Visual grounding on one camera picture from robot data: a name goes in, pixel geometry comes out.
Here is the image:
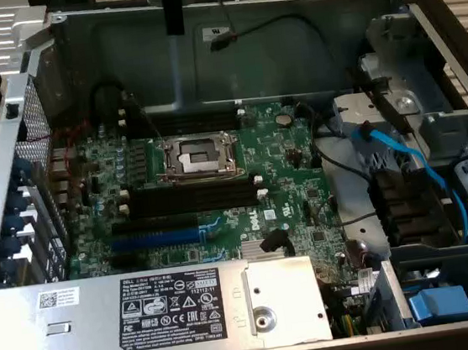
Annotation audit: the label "black plastic latch bar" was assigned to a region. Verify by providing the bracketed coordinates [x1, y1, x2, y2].
[347, 61, 415, 141]

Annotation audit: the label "thin black wire with plug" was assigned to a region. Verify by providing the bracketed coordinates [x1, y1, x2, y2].
[204, 0, 337, 85]

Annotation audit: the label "yellow green power wires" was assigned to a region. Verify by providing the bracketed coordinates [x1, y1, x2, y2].
[336, 311, 359, 340]

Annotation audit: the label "thin red wire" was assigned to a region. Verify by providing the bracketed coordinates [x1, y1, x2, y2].
[25, 119, 97, 195]

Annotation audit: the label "silver CPU socket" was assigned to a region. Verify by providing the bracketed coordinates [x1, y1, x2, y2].
[151, 128, 249, 189]

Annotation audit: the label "blue flat data wire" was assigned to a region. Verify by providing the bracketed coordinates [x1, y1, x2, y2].
[350, 114, 468, 253]

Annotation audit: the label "grey metal PC case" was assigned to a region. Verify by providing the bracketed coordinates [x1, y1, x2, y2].
[0, 0, 468, 350]

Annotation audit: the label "black looped wire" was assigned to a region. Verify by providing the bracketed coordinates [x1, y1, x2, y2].
[87, 81, 128, 127]

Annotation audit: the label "silver metal drive cage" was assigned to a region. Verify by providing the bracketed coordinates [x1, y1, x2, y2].
[321, 4, 468, 256]

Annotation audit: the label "long black expansion slot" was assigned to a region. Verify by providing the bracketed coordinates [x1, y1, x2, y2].
[110, 212, 201, 239]

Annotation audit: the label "black plastic drive bracket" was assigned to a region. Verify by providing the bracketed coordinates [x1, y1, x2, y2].
[366, 162, 458, 248]

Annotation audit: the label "silver finned chipset heatsink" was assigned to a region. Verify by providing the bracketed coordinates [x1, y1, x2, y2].
[240, 236, 289, 264]

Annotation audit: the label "green Dell motherboard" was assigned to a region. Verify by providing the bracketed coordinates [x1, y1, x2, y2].
[45, 93, 359, 334]

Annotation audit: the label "blue expansion slot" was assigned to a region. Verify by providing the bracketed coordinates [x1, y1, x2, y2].
[109, 226, 202, 253]

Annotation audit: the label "silver power supply with label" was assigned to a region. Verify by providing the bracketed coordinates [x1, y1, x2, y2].
[0, 251, 336, 350]

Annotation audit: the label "blue plastic drive caddy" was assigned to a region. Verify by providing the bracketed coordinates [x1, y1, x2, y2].
[405, 283, 468, 329]

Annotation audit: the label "black RAM slot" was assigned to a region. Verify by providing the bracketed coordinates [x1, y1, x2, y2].
[117, 185, 271, 222]
[119, 104, 254, 144]
[119, 173, 262, 208]
[118, 93, 246, 132]

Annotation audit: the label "black angled wire plug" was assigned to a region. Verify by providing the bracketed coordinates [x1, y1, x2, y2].
[256, 227, 292, 260]

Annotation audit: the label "blue slot cover clip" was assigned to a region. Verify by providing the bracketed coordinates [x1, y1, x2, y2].
[1, 211, 26, 236]
[0, 232, 24, 257]
[7, 188, 30, 214]
[0, 254, 20, 279]
[10, 155, 35, 184]

